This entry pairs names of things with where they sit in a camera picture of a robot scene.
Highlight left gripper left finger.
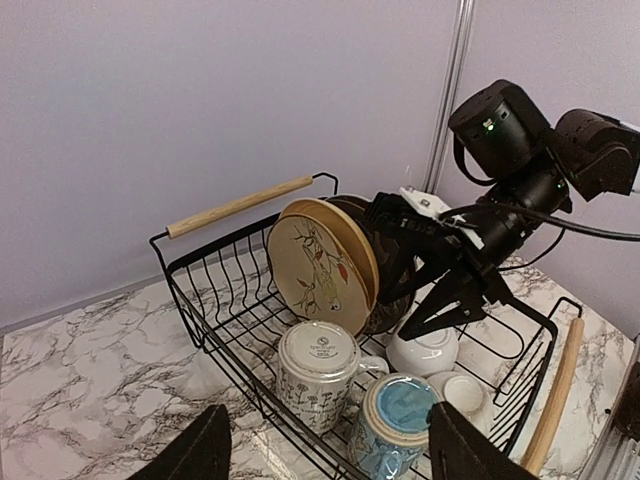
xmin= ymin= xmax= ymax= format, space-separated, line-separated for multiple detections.
xmin=129 ymin=404 xmax=232 ymax=480

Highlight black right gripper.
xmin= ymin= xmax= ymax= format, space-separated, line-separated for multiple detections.
xmin=374 ymin=201 xmax=540 ymax=341

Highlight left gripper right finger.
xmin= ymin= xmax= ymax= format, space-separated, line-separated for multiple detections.
xmin=429 ymin=402 xmax=536 ymax=480

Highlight grey reindeer plate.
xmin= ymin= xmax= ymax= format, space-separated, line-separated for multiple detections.
xmin=327 ymin=195 xmax=415 ymax=334

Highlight white bowl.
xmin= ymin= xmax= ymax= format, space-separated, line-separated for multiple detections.
xmin=427 ymin=371 xmax=493 ymax=437
xmin=385 ymin=328 xmax=459 ymax=378

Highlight blue mug yellow inside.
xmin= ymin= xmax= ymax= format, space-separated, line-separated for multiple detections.
xmin=347 ymin=373 xmax=440 ymax=479

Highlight cream gold rimmed plate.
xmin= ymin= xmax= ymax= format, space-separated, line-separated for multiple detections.
xmin=267 ymin=210 xmax=373 ymax=336

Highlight black wire dish rack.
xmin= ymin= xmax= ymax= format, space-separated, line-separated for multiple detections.
xmin=148 ymin=171 xmax=586 ymax=480

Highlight patterned mug yellow inside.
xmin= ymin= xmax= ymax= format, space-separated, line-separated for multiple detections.
xmin=275 ymin=321 xmax=389 ymax=435

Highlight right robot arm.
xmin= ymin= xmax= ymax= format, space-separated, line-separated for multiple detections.
xmin=365 ymin=79 xmax=639 ymax=341

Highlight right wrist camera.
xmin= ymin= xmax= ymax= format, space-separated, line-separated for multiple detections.
xmin=364 ymin=187 xmax=485 ymax=250

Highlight front aluminium rail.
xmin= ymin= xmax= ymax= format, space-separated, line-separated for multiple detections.
xmin=578 ymin=336 xmax=640 ymax=480

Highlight right aluminium frame post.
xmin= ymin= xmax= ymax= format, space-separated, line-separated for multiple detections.
xmin=424 ymin=0 xmax=476 ymax=193

